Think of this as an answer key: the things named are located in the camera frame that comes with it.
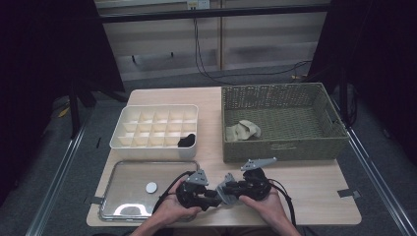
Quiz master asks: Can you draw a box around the person's left hand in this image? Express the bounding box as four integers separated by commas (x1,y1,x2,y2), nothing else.
151,178,204,228

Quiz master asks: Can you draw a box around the grey sock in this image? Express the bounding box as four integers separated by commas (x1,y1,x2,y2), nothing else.
215,172,240,207

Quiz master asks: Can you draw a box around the beige sock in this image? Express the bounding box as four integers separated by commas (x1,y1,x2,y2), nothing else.
225,123,247,143
237,119,263,139

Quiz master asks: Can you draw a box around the left hand-held gripper cable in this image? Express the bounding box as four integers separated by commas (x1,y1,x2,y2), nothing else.
151,170,195,214

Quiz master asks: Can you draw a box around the metal floor rail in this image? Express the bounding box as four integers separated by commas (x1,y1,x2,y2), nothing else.
25,126,87,236
330,97,417,236

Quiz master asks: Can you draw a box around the person's right hand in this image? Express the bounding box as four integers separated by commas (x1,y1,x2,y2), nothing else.
238,188,290,231

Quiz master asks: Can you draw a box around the dark curtain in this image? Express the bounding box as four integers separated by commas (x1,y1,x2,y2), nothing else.
308,0,417,165
0,0,126,198

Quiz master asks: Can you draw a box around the hand-held gripper cable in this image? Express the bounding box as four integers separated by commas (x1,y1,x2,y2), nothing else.
151,170,195,214
267,178,298,228

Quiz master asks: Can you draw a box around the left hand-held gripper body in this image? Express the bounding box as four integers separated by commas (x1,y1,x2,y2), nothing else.
175,169,210,209

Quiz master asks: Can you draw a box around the cream divided organizer box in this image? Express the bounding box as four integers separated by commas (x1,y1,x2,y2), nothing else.
109,103,200,161

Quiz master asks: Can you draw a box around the right hand-held gripper cable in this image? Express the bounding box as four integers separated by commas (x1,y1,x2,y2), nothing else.
267,178,298,228

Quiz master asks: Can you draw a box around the black sock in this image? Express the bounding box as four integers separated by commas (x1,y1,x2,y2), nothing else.
177,133,197,148

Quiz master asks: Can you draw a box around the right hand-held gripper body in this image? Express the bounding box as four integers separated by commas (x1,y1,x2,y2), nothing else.
240,156,278,202

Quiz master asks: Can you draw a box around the green woven basket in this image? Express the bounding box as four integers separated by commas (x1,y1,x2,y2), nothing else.
220,82,350,164

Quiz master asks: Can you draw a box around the white wall outlet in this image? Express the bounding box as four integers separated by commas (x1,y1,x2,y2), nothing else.
186,0,210,10

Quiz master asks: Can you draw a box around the black horizontal bar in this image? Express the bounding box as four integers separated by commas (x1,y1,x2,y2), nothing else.
97,4,330,24

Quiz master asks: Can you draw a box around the grey tape piece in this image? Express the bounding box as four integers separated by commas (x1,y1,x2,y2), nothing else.
337,189,362,199
84,196,104,207

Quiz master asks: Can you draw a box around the black metal stand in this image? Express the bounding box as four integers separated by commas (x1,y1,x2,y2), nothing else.
337,65,360,127
67,77,130,139

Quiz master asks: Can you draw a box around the black floor cable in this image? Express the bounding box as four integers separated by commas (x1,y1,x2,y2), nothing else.
192,18,313,86

